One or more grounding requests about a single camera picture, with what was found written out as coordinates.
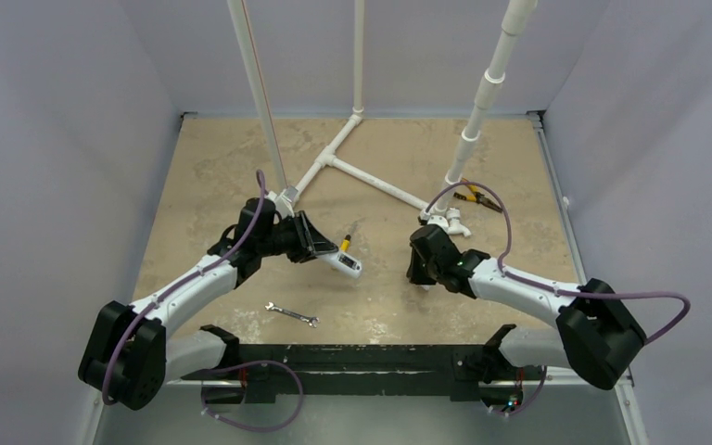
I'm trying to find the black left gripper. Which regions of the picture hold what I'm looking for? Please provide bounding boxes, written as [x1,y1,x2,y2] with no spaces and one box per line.
[257,211,337,263]

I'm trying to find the white remote control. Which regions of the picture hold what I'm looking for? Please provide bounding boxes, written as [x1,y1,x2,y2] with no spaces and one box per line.
[317,250,363,279]

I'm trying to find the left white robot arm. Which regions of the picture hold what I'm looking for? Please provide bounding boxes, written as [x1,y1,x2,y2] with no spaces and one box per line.
[77,197,363,411]

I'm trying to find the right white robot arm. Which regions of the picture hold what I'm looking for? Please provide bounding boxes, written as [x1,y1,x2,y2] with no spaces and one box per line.
[406,224,648,390]

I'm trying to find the silver open-end wrench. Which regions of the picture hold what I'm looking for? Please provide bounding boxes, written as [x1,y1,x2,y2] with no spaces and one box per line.
[265,302,320,328]

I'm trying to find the white jointed vertical pipe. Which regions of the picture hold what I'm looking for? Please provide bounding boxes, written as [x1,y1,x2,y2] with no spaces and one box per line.
[442,0,538,188]

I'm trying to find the yellow handled screwdriver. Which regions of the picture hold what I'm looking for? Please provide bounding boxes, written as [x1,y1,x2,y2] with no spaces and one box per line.
[340,222,359,252]

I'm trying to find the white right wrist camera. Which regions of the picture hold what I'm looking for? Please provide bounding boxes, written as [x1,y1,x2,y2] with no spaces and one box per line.
[418,210,450,231]

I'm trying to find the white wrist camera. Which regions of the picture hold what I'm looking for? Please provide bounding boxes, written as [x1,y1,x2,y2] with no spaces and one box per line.
[418,210,450,231]
[266,185,299,219]

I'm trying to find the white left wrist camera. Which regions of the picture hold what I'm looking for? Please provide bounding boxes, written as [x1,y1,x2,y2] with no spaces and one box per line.
[266,185,299,219]

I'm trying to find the white PVC pipe frame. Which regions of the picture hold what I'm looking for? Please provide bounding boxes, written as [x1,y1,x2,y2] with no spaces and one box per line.
[227,1,427,210]

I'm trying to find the yellow handled pliers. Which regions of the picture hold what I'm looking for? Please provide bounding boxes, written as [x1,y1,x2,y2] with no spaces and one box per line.
[453,179,503,213]

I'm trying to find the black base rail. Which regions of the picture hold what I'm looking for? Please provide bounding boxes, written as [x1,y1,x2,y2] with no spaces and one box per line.
[180,337,543,406]

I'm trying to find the aluminium frame rail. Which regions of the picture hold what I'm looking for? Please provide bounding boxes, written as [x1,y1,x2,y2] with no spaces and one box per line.
[526,111,589,284]

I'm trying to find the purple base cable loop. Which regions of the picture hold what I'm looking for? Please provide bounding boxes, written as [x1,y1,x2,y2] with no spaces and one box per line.
[199,360,304,434]

